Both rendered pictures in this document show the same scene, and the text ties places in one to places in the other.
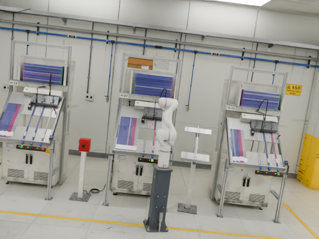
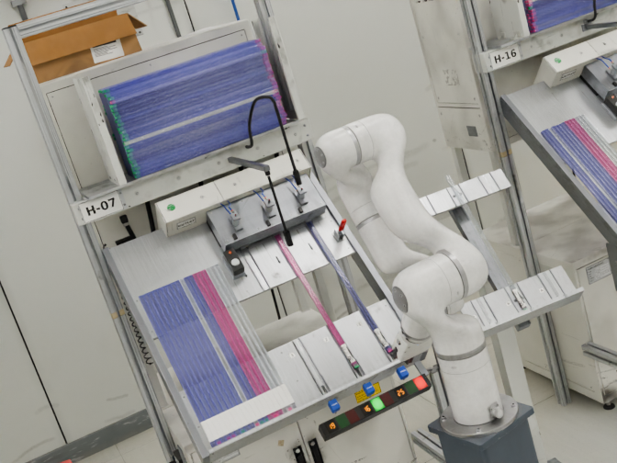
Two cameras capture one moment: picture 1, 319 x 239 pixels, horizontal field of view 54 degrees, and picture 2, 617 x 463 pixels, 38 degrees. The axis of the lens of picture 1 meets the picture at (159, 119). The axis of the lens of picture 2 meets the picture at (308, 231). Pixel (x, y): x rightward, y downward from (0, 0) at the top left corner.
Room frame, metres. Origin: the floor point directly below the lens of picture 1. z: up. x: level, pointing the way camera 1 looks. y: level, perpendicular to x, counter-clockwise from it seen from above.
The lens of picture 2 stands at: (1.50, 0.71, 1.81)
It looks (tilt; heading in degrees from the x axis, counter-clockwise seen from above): 15 degrees down; 344
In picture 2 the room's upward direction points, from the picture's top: 17 degrees counter-clockwise
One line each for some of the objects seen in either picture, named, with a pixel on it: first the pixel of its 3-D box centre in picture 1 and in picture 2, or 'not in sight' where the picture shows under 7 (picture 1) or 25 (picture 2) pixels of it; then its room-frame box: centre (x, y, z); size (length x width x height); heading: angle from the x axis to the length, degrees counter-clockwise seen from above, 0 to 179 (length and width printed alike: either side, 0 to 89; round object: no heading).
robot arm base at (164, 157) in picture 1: (164, 159); (470, 382); (3.31, -0.10, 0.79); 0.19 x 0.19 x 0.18
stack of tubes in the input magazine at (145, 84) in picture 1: (153, 85); (195, 107); (4.21, 0.14, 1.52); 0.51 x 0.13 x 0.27; 92
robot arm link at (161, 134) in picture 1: (163, 140); (437, 308); (3.31, -0.07, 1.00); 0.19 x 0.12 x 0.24; 95
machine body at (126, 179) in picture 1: (139, 168); (281, 446); (4.33, 0.20, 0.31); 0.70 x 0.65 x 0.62; 92
